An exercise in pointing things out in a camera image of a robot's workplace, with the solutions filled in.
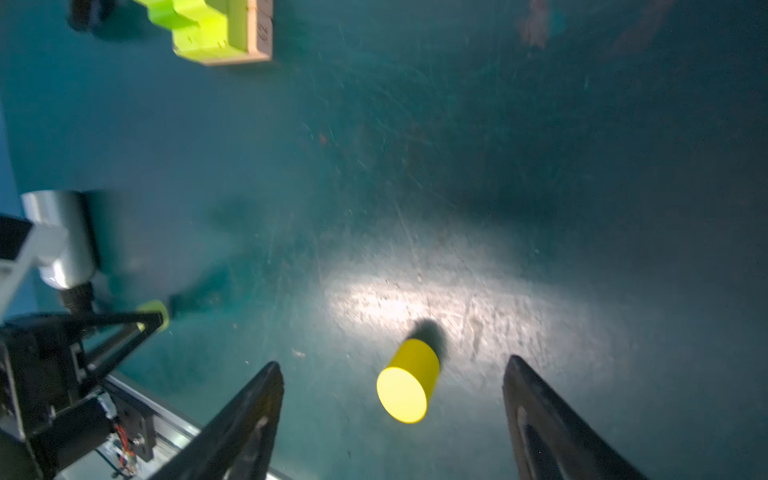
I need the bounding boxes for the red metal bottle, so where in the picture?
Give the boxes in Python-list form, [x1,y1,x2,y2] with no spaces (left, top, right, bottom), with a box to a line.
[67,0,118,32]

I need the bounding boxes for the silver metal bottle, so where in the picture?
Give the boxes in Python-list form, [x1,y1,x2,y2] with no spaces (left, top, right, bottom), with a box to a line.
[21,190,98,314]

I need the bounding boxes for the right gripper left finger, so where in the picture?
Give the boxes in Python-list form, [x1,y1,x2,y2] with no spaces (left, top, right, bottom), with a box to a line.
[153,361,284,479]

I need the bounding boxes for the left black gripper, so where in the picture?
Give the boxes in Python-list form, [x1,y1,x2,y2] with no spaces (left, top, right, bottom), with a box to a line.
[1,312,162,479]

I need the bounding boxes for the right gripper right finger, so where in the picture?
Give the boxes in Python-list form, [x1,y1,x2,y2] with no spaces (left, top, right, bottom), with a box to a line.
[503,355,646,480]

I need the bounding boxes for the yellow cylinder block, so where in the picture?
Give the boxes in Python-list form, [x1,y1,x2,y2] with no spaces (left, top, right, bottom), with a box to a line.
[376,338,440,424]

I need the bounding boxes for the long green block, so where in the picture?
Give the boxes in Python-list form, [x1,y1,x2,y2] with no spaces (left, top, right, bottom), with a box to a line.
[136,0,227,30]
[172,0,248,64]

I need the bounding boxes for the aluminium front rail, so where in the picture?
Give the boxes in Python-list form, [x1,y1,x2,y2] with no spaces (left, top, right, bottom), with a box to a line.
[56,376,280,479]

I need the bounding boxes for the green cylinder block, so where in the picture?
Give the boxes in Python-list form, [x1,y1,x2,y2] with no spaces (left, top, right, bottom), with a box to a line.
[137,299,170,332]

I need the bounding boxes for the natural wood block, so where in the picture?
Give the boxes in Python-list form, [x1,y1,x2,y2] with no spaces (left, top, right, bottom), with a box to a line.
[200,0,274,66]

